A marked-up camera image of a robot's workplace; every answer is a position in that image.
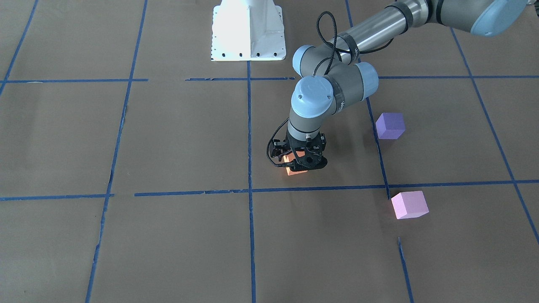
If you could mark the blue tape line centre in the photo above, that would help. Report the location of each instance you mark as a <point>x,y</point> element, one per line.
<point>250,187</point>

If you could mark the purple foam block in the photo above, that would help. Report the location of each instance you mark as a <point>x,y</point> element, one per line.
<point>390,125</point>

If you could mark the blue tape line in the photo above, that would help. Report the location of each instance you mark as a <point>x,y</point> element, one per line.
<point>250,187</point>
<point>515,182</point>
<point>108,193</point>
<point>394,77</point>

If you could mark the pink foam block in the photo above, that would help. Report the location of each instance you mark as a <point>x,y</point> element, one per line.
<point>410,204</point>

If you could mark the blue tape line far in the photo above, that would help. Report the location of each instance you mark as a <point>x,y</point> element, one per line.
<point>394,77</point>

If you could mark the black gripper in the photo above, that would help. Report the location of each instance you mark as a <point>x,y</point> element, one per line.
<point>279,148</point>

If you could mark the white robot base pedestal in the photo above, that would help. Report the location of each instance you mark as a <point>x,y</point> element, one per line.
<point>248,30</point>

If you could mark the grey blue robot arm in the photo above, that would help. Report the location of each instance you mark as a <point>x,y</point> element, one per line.
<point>332,79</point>

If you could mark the blue tape line lengthwise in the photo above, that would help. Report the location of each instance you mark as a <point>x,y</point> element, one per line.
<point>389,218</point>

